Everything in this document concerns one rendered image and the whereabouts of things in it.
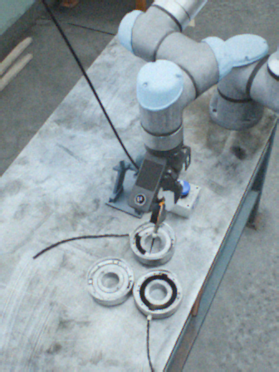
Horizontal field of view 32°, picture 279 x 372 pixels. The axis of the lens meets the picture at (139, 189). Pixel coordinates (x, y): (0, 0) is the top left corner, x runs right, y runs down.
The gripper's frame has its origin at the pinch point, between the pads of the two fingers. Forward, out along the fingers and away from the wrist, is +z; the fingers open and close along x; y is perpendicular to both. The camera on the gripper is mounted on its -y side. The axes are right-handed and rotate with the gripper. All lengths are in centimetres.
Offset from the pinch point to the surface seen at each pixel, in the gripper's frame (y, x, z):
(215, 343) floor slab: 9, -14, 93
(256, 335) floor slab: 18, -26, 93
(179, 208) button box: 7.2, -0.8, 9.7
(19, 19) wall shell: 130, 167, 83
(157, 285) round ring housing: -12.3, -5.0, 11.0
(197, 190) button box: 12.9, -2.7, 8.6
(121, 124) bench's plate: 27.5, 27.4, 13.1
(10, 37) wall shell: 119, 166, 88
